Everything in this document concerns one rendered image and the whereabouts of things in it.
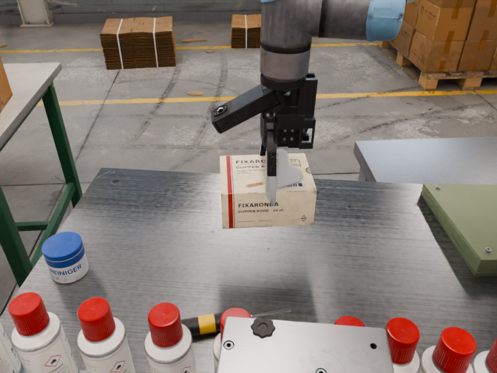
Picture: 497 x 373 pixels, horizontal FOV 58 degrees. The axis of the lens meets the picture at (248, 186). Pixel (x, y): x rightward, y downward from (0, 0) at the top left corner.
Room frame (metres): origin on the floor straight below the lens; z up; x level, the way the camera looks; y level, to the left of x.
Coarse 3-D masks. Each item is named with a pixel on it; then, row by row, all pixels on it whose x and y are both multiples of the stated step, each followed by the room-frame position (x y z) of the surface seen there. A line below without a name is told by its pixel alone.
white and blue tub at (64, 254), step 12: (48, 240) 0.62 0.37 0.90; (60, 240) 0.62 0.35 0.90; (72, 240) 0.62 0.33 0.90; (48, 252) 0.59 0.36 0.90; (60, 252) 0.59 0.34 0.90; (72, 252) 0.59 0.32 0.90; (84, 252) 0.62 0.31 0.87; (48, 264) 0.58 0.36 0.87; (60, 264) 0.58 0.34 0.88; (72, 264) 0.58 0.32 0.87; (84, 264) 0.60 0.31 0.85; (60, 276) 0.58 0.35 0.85; (72, 276) 0.58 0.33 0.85
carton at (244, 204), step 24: (240, 168) 0.67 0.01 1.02; (264, 168) 0.67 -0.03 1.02; (240, 192) 0.60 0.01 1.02; (264, 192) 0.60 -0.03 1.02; (288, 192) 0.60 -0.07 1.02; (312, 192) 0.60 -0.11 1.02; (240, 216) 0.60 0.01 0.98; (264, 216) 0.60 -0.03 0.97; (288, 216) 0.60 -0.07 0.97; (312, 216) 0.60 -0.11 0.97
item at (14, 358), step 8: (0, 320) 0.34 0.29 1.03; (0, 328) 0.33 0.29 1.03; (0, 336) 0.32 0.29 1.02; (0, 344) 0.32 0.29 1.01; (8, 344) 0.33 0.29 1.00; (0, 352) 0.31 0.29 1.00; (8, 352) 0.32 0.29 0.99; (0, 360) 0.31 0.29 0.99; (8, 360) 0.32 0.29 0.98; (16, 360) 0.33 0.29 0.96; (0, 368) 0.31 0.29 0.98; (8, 368) 0.31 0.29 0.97; (16, 368) 0.32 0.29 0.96
